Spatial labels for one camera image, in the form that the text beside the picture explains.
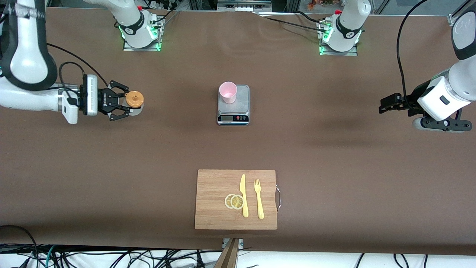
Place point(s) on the translucent sauce bottle orange cap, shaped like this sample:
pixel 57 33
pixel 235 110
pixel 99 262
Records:
pixel 134 99

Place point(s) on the yellow plastic knife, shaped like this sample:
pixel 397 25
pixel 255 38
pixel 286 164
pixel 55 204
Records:
pixel 244 208

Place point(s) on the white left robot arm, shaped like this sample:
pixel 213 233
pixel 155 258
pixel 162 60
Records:
pixel 457 78

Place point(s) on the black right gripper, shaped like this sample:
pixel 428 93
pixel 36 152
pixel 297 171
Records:
pixel 103 100

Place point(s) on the grey metal box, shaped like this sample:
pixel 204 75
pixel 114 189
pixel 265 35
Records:
pixel 245 3

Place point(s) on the small metal bracket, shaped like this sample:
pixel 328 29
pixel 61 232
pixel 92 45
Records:
pixel 241 243

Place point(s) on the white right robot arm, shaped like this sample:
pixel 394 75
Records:
pixel 28 56

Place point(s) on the lemon slice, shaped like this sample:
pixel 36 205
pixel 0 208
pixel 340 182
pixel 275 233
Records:
pixel 237 202
pixel 227 201

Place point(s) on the wooden post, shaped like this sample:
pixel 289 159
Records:
pixel 228 257

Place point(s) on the wooden cutting board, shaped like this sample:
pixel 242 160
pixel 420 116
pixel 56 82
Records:
pixel 212 186

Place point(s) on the yellow plastic fork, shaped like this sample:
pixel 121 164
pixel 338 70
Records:
pixel 260 208

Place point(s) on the pink plastic cup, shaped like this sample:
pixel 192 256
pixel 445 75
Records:
pixel 227 93

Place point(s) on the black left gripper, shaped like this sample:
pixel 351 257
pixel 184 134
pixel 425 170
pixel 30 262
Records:
pixel 412 99

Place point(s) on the silver digital kitchen scale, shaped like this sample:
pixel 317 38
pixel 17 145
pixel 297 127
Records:
pixel 240 108

